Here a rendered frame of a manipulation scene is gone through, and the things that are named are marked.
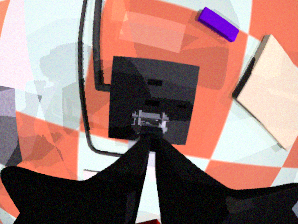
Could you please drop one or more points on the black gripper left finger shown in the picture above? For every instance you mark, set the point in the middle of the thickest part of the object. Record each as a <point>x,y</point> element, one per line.
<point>110,197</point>

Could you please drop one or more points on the purple rectangular block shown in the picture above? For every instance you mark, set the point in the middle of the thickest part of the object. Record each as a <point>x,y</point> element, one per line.
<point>218,24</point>

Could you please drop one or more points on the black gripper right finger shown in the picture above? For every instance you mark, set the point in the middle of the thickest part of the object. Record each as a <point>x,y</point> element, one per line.
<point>188,195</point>

